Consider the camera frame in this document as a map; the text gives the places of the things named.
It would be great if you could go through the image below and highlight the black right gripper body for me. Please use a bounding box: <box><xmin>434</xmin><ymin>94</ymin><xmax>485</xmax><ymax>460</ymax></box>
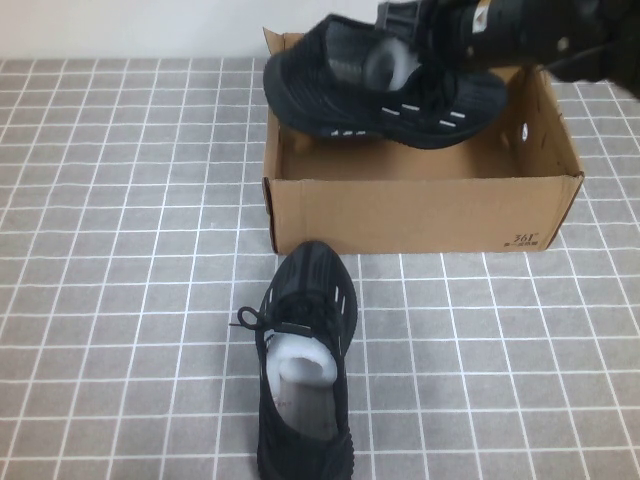
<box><xmin>414</xmin><ymin>0</ymin><xmax>484</xmax><ymax>65</ymax></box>

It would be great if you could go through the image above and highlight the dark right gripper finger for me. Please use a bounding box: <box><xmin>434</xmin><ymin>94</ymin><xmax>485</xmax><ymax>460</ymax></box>
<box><xmin>370</xmin><ymin>1</ymin><xmax>420</xmax><ymax>40</ymax></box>

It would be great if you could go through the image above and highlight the black sneaker with grey heel lining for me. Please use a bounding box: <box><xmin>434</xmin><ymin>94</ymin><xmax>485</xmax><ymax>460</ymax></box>
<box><xmin>262</xmin><ymin>13</ymin><xmax>509</xmax><ymax>152</ymax></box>

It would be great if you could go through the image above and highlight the white foam shoe stuffing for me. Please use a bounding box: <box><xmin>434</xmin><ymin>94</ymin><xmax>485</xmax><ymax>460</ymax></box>
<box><xmin>263</xmin><ymin>328</ymin><xmax>338</xmax><ymax>390</ymax></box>
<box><xmin>361</xmin><ymin>36</ymin><xmax>417</xmax><ymax>94</ymax></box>

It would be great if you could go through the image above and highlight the brown cardboard shoe box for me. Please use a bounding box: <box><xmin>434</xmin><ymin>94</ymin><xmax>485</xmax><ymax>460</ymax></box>
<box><xmin>261</xmin><ymin>25</ymin><xmax>586</xmax><ymax>255</ymax></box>

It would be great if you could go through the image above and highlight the black sneaker with looped lace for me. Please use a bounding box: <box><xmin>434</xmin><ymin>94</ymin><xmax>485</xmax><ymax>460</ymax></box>
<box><xmin>229</xmin><ymin>240</ymin><xmax>359</xmax><ymax>480</ymax></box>

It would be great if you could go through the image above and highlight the grey grid-pattern tablecloth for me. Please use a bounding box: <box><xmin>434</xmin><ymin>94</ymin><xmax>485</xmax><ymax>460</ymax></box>
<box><xmin>0</xmin><ymin>53</ymin><xmax>640</xmax><ymax>480</ymax></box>

